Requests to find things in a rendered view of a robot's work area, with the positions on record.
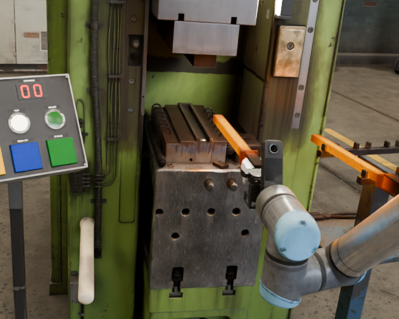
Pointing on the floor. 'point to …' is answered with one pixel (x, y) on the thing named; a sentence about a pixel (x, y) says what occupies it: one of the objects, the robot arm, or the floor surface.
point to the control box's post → (18, 247)
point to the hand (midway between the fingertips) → (251, 157)
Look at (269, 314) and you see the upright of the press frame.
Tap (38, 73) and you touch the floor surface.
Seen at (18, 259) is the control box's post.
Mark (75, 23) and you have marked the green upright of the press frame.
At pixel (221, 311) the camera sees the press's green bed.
